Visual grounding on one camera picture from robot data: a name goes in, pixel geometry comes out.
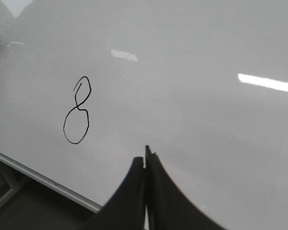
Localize white whiteboard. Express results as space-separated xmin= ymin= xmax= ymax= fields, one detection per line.
xmin=0 ymin=0 xmax=288 ymax=230

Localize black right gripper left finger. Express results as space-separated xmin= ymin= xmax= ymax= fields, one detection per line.
xmin=79 ymin=157 xmax=145 ymax=230

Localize metal whiteboard stand leg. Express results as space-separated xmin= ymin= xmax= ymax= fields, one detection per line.
xmin=0 ymin=161 xmax=30 ymax=209

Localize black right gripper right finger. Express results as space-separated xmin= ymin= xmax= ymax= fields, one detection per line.
xmin=145 ymin=145 xmax=224 ymax=230

